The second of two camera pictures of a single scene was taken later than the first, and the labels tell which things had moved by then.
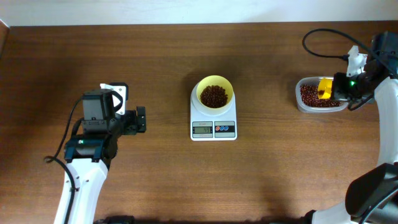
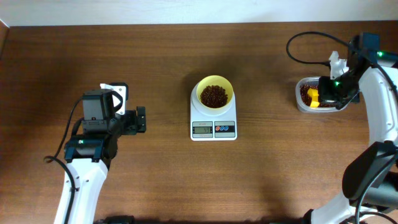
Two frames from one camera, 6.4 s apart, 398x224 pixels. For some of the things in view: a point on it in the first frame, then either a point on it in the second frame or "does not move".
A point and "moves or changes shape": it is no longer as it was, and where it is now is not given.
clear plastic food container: x=308 y=101 does not move
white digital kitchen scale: x=212 y=124 does not move
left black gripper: x=140 y=118 does not move
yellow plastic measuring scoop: x=324 y=88 moves or changes shape
